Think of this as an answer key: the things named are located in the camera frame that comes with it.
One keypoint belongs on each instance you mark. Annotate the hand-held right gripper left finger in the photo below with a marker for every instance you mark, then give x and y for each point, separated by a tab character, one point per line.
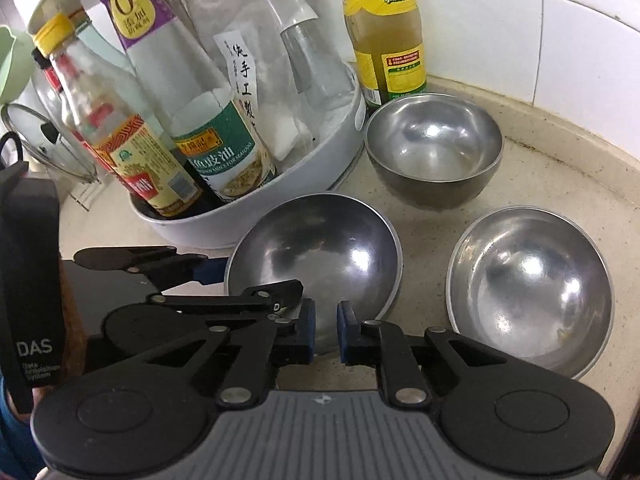
307	330

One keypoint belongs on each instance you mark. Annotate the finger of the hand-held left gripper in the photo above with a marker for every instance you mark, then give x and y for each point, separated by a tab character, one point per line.
260	296
212	270

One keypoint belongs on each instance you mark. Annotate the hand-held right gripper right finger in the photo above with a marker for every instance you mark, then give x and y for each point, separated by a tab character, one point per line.
344	330

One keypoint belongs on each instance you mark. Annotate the large steel bowl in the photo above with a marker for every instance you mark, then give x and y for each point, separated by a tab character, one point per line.
310	245

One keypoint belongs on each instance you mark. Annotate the person's left forearm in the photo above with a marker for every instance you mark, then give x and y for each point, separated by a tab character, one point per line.
12	435

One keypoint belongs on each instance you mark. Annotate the person's left hand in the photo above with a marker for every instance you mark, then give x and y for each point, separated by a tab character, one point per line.
74	320

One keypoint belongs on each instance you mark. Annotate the white two-tier rotating rack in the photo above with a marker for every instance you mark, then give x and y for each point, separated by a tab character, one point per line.
260	205

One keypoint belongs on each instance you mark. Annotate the purple label sauce bottle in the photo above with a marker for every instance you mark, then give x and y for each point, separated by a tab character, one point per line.
220	150

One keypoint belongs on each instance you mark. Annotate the yellow cap vinegar bottle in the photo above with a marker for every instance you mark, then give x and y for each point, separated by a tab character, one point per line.
145	160

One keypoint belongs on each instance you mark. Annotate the glass lid black knob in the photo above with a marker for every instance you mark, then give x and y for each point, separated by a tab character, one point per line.
30	130

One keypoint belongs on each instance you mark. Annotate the shallow steel bowl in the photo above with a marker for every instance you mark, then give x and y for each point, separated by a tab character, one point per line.
530	290

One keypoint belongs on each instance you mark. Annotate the red label sauce bottle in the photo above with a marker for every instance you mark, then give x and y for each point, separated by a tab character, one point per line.
52	80

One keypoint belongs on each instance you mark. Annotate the green plastic saucepan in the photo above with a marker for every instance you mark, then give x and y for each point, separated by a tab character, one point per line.
12	70

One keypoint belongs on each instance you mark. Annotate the white powder plastic bag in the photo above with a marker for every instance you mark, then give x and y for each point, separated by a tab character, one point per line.
240	60

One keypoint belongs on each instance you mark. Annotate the deep steel bowl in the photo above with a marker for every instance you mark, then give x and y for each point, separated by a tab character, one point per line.
430	135

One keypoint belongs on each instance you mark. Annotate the yellow green sauce bottle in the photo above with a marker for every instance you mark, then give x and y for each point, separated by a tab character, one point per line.
385	35

